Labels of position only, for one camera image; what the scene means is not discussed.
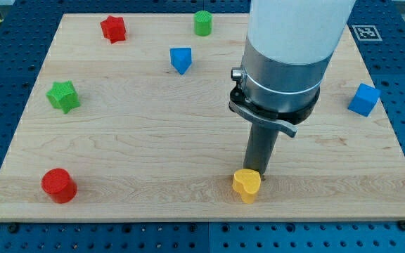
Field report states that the green cylinder block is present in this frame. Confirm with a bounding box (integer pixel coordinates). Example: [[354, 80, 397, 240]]
[[193, 11, 212, 37]]

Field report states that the blue triangle block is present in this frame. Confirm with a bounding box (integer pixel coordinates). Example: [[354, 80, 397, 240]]
[[169, 48, 192, 74]]

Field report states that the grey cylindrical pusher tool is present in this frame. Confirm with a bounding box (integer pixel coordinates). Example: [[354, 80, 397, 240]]
[[243, 124, 279, 176]]

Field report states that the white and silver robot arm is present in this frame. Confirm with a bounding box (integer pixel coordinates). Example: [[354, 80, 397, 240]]
[[229, 0, 355, 137]]

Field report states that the white fiducial marker tag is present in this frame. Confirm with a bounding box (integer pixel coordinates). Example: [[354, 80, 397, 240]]
[[352, 25, 382, 41]]

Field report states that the red star block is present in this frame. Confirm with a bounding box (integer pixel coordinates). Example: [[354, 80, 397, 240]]
[[100, 15, 126, 44]]

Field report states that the red cylinder block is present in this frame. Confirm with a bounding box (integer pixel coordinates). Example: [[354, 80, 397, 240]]
[[41, 168, 77, 204]]

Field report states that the wooden board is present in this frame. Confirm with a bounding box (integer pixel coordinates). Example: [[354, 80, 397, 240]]
[[0, 13, 405, 223]]

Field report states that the yellow heart block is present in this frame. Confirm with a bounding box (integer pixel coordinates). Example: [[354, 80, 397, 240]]
[[232, 169, 262, 204]]

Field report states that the green star block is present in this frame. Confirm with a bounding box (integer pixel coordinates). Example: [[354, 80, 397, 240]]
[[46, 80, 81, 114]]

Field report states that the blue cube block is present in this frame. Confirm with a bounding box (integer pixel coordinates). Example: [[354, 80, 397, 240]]
[[348, 83, 381, 117]]

